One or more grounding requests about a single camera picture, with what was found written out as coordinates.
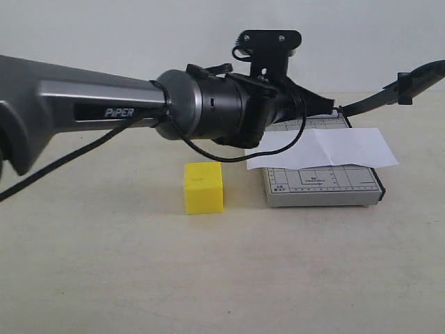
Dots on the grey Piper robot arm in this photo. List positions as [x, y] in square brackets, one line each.
[40, 100]

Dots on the grey paper cutter base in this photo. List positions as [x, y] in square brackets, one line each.
[326, 186]

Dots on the white paper sheet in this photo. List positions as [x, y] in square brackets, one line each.
[332, 147]

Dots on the black cutter blade arm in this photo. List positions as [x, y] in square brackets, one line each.
[402, 91]

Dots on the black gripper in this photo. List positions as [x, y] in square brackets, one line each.
[287, 102]

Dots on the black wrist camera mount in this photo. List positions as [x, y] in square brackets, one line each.
[267, 51]

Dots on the yellow cube block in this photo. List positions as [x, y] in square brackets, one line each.
[203, 188]

